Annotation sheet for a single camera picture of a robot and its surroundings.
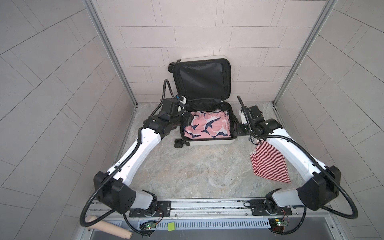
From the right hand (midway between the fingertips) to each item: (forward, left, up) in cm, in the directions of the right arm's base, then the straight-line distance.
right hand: (237, 128), depth 81 cm
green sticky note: (-40, +36, -15) cm, 56 cm away
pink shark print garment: (+12, +14, -10) cm, 21 cm away
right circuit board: (-42, -12, -18) cm, 47 cm away
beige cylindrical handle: (-39, +64, -14) cm, 76 cm away
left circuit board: (-39, +46, -13) cm, 62 cm away
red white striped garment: (-14, -18, -17) cm, 28 cm away
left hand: (+2, +23, +11) cm, 25 cm away
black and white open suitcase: (+32, +15, +7) cm, 36 cm away
